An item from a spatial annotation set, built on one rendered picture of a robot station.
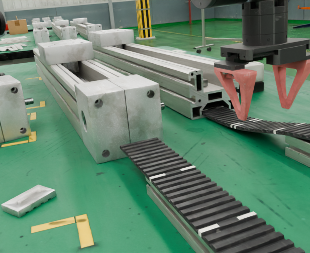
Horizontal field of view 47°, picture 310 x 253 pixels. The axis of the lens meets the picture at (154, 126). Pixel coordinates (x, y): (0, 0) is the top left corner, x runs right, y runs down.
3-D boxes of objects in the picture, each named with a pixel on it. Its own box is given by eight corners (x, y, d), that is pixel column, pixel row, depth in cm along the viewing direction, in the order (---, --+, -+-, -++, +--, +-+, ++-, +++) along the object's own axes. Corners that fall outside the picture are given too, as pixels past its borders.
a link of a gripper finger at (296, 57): (243, 110, 54) (242, 46, 50) (280, 100, 56) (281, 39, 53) (276, 121, 48) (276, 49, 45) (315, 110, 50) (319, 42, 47)
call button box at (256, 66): (264, 91, 77) (265, 61, 75) (225, 99, 74) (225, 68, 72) (242, 85, 84) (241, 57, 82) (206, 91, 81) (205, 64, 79)
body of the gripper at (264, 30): (218, 59, 49) (216, 3, 47) (277, 49, 53) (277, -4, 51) (249, 65, 44) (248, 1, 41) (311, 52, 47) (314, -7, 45)
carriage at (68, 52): (95, 70, 86) (91, 41, 84) (49, 77, 83) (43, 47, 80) (82, 62, 100) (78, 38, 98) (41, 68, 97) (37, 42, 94)
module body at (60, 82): (142, 130, 60) (137, 80, 57) (83, 143, 56) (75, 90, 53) (65, 69, 130) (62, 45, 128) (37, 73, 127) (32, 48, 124)
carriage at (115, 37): (135, 51, 115) (133, 29, 112) (102, 55, 111) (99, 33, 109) (120, 47, 129) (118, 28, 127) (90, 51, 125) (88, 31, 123)
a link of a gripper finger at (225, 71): (214, 117, 52) (211, 51, 49) (254, 107, 54) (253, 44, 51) (244, 130, 46) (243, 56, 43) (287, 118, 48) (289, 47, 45)
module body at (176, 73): (239, 109, 66) (238, 64, 63) (191, 120, 63) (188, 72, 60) (115, 61, 137) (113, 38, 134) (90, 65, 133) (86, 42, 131)
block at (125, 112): (179, 144, 52) (175, 81, 49) (97, 164, 48) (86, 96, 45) (156, 127, 60) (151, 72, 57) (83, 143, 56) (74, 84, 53)
